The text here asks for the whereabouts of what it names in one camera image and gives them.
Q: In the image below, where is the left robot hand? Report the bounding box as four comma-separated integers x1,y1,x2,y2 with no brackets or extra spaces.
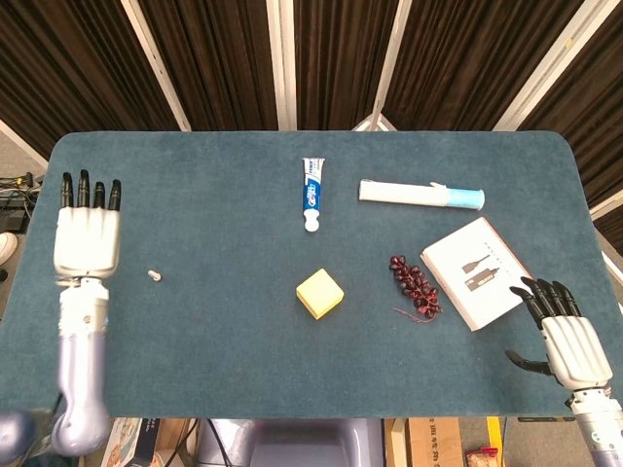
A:
52,168,123,279

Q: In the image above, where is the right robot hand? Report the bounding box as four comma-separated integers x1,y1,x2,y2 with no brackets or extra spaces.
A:
504,275,614,391

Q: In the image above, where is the white shoe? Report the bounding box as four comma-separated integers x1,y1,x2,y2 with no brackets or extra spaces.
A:
0,232,19,267

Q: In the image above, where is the white book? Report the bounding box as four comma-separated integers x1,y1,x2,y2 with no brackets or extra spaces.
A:
420,216,534,333

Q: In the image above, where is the cardboard box with black print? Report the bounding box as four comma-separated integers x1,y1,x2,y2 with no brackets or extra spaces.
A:
384,416,463,467

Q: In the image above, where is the teal table cloth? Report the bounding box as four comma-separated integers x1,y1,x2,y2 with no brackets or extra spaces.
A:
0,129,623,420

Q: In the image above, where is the dark red grape bunch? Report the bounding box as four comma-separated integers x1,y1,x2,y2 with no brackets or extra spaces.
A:
388,254,444,324

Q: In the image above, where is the printed picture box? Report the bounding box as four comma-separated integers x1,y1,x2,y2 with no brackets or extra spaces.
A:
99,416,162,467

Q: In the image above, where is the plain brown cardboard box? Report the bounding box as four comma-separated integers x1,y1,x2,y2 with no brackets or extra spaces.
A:
159,418,199,467

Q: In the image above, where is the dark brown curtain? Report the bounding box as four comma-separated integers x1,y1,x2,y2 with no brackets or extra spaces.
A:
0,0,623,244

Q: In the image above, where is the white blue toothpaste tube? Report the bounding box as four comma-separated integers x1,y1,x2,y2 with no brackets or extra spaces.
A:
301,157,326,234

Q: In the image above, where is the white and blue roll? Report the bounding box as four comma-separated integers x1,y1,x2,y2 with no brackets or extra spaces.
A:
358,178,487,212

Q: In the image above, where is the yellow cube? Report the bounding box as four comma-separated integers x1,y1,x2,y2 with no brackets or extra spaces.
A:
295,268,346,321

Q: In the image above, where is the grey robot torso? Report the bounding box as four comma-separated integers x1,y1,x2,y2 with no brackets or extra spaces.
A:
197,417,385,467

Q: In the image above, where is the black cable bundle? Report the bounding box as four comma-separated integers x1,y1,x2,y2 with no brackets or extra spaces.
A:
0,172,45,230

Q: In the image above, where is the white frame post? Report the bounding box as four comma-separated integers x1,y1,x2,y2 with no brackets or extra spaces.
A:
350,0,415,132
588,188,623,221
0,118,50,172
492,0,603,131
266,0,298,131
120,0,192,131

